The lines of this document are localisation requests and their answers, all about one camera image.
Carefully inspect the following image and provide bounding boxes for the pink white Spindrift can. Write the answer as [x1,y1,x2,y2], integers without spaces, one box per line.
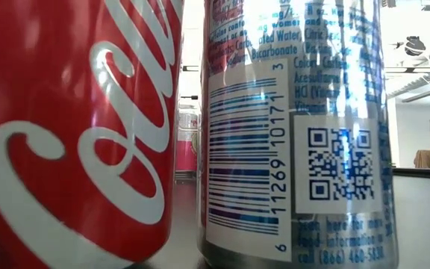
[175,110,200,181]

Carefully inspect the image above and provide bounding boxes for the silver blue Red Bull can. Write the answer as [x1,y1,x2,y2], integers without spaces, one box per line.
[196,0,399,269]

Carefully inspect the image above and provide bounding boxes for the red Coca-Cola can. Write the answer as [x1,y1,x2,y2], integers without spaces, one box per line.
[0,0,185,269]

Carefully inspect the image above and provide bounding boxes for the tan chair back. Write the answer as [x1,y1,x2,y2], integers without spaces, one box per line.
[413,149,430,169]

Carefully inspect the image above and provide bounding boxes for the black ceiling device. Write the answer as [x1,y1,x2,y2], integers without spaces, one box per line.
[393,35,429,57]

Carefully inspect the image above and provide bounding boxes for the black table frame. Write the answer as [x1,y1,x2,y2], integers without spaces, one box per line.
[392,167,430,181]

